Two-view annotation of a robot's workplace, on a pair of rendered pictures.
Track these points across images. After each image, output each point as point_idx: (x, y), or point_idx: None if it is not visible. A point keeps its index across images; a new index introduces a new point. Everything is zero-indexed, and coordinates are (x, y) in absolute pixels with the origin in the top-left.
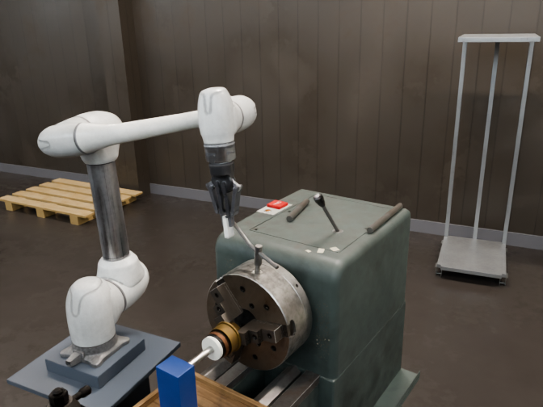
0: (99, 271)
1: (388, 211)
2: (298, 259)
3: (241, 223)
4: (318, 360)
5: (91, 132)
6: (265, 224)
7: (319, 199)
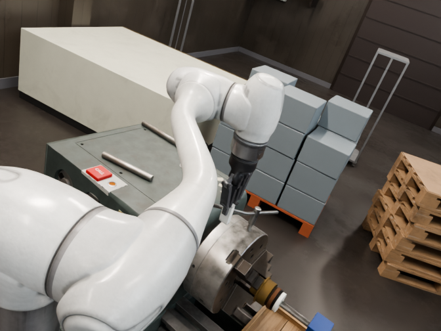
0: None
1: (146, 131)
2: None
3: (143, 211)
4: None
5: (205, 213)
6: (154, 196)
7: (208, 146)
